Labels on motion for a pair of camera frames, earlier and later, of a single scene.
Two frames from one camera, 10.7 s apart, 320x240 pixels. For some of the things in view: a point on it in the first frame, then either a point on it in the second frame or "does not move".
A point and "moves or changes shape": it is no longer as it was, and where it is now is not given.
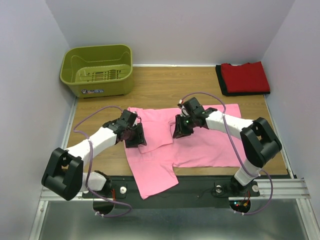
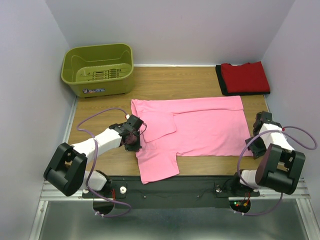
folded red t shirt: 248,77 does not move
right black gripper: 180,126 to 251,149
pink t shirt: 152,165 moves or changes shape
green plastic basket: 101,71 does not move
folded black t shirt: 218,71 does not move
